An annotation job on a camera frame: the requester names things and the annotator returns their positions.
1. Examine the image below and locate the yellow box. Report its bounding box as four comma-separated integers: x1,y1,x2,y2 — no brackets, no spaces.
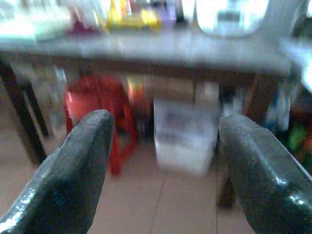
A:
105,0,163,31

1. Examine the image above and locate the dark wooden table grey top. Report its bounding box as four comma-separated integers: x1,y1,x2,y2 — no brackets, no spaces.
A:
0,30,295,166

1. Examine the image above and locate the white rice cooker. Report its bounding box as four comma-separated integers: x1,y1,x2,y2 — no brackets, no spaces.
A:
196,0,268,38

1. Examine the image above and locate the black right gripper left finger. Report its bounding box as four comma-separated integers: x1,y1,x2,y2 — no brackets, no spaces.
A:
0,109,115,234

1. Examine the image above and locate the green bag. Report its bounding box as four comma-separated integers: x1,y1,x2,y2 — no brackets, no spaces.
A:
287,121,312,153

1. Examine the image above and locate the pale green cutting board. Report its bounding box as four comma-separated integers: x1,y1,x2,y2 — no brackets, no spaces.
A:
0,21,72,47

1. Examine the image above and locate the red plastic stool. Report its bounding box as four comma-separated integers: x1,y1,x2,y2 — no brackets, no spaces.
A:
63,74,139,176

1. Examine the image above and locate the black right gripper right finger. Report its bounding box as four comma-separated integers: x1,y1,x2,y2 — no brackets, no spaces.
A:
218,114,312,234

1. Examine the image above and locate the maroon cloth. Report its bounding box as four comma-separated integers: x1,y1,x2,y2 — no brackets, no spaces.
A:
67,19,96,35

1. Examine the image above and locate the white storage box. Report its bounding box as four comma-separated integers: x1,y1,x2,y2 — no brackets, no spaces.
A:
153,97,219,176

